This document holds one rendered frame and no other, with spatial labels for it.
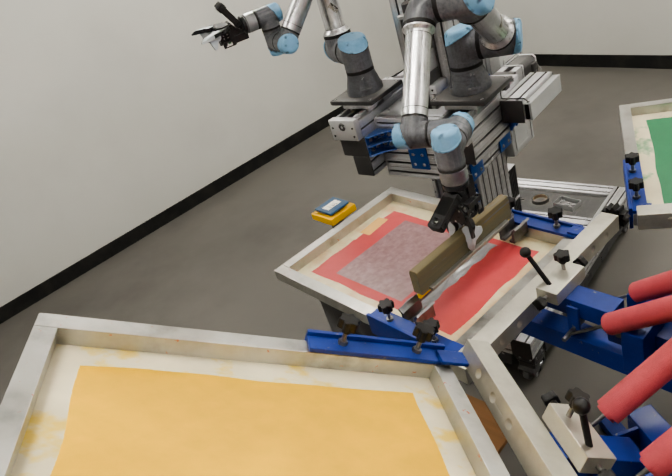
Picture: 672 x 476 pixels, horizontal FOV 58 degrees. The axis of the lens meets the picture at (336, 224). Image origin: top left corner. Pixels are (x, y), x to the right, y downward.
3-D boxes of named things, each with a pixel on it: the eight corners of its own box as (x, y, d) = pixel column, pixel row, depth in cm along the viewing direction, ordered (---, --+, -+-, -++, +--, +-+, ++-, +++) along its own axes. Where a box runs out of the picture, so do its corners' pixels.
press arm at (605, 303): (545, 306, 154) (543, 291, 151) (559, 293, 156) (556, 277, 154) (612, 330, 141) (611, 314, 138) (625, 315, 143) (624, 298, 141)
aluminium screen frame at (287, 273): (277, 279, 208) (273, 270, 206) (393, 195, 235) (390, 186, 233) (458, 370, 149) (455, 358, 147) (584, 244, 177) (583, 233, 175)
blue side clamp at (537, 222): (490, 231, 198) (487, 212, 194) (499, 223, 200) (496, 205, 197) (576, 254, 176) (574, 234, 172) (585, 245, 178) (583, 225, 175)
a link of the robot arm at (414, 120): (395, -20, 175) (386, 144, 168) (431, -29, 170) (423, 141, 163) (410, -1, 185) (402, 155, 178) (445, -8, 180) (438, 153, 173)
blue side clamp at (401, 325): (372, 333, 172) (365, 314, 169) (384, 322, 174) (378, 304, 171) (454, 375, 150) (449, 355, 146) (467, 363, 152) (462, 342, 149)
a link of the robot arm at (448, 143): (463, 119, 156) (454, 134, 150) (470, 157, 161) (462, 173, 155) (434, 122, 160) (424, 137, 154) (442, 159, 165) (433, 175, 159)
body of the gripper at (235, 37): (223, 50, 235) (251, 38, 238) (215, 28, 230) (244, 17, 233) (217, 45, 241) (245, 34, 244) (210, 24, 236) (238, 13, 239)
